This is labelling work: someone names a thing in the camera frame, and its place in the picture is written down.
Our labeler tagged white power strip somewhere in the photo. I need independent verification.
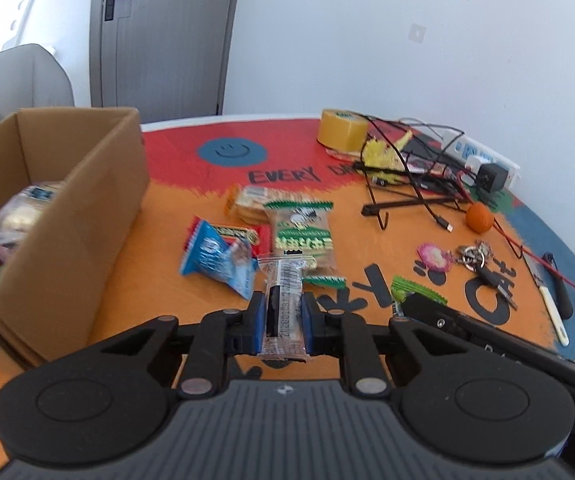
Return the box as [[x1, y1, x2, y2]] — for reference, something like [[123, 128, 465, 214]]
[[440, 131, 521, 190]]

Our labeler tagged blue triangular snack pack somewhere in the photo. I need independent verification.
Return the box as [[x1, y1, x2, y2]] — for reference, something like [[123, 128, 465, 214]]
[[180, 219, 257, 300]]

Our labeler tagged yellow plastic wrapper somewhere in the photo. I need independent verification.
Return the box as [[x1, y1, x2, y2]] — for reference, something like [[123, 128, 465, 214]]
[[362, 130, 413, 183]]

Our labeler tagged red wire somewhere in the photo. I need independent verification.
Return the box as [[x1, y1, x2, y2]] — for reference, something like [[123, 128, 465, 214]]
[[459, 169, 575, 369]]

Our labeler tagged red candy bar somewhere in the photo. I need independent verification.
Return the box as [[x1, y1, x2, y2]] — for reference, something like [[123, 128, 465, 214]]
[[183, 217, 271, 257]]

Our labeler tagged grey chair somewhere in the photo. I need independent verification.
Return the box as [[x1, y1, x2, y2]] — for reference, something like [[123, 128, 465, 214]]
[[0, 44, 74, 121]]

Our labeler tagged orange mandarin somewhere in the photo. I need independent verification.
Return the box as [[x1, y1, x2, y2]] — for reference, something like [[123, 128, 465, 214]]
[[465, 202, 495, 234]]

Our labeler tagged black usb cable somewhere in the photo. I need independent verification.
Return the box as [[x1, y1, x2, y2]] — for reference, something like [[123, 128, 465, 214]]
[[361, 112, 469, 234]]

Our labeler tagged orange cracker pack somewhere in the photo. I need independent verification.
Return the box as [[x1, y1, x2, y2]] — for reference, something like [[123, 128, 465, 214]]
[[224, 185, 289, 224]]

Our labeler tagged white perforated panel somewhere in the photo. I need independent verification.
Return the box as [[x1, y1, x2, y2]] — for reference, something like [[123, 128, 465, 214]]
[[2, 0, 36, 50]]

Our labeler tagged cat cartoon table mat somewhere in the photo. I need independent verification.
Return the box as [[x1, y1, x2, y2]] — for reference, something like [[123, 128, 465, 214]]
[[0, 116, 575, 480]]

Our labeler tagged white cake bar pack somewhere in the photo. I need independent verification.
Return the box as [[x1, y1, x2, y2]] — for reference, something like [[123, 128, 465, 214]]
[[0, 181, 65, 246]]

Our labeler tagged green candy pack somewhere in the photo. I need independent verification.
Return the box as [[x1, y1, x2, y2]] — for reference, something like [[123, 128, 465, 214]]
[[391, 275, 448, 315]]

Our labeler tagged bunch of keys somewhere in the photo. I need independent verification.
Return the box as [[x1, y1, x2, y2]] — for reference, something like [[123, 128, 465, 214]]
[[457, 240, 517, 310]]

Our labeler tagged black power adapter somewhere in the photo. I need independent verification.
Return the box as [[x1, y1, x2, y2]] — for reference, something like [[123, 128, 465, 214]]
[[475, 162, 509, 193]]

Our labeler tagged white handled knife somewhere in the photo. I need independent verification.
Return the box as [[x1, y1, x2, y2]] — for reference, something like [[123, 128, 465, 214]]
[[523, 255, 569, 347]]

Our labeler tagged black metal stand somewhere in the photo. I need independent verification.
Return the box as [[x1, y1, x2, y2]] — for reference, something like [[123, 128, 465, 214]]
[[360, 159, 474, 231]]

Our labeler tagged clear barcode snack stick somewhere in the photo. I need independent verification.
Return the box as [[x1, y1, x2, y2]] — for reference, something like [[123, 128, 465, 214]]
[[258, 254, 316, 362]]

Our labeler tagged pink keychain charm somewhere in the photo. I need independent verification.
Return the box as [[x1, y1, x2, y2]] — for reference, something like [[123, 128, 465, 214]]
[[417, 243, 455, 273]]

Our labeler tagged grey door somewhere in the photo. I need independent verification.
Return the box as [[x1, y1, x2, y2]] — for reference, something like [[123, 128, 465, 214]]
[[89, 0, 236, 122]]

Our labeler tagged green white biscuit pack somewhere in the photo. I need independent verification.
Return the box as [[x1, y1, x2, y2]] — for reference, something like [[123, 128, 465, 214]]
[[266, 200, 346, 289]]

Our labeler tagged black pen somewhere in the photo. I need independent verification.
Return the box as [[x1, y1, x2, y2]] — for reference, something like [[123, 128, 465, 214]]
[[542, 252, 574, 320]]

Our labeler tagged yellow tape roll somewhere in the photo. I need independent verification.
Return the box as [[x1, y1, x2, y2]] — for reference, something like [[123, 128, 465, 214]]
[[317, 108, 370, 153]]

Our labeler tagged brown cardboard box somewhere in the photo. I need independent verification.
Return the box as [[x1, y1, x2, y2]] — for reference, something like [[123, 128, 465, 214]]
[[0, 107, 150, 375]]

